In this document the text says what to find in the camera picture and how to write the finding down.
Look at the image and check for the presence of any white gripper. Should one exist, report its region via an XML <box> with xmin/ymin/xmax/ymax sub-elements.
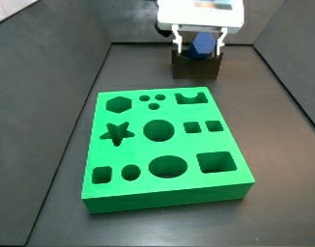
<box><xmin>157</xmin><ymin>0</ymin><xmax>244</xmax><ymax>56</ymax></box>

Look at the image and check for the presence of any blue hexagonal prism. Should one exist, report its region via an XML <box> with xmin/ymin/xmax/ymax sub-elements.
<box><xmin>187</xmin><ymin>33</ymin><xmax>216</xmax><ymax>59</ymax></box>

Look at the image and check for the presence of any black curved holder stand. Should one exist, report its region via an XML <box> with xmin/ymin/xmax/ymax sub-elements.
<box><xmin>172</xmin><ymin>50</ymin><xmax>224</xmax><ymax>80</ymax></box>

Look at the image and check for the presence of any green shape sorter block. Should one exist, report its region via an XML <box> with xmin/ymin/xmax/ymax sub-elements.
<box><xmin>82</xmin><ymin>87</ymin><xmax>255</xmax><ymax>214</ymax></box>

